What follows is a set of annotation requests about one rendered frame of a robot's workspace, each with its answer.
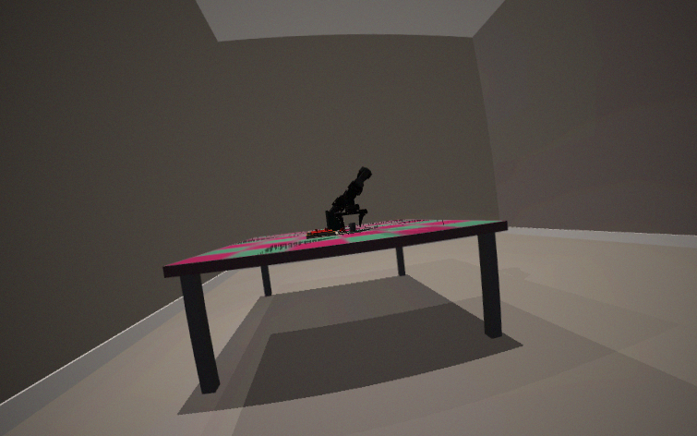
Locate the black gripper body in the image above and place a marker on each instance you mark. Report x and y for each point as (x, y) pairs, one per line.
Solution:
(340, 214)

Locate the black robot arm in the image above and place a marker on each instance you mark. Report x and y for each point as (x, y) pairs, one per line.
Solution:
(355, 188)

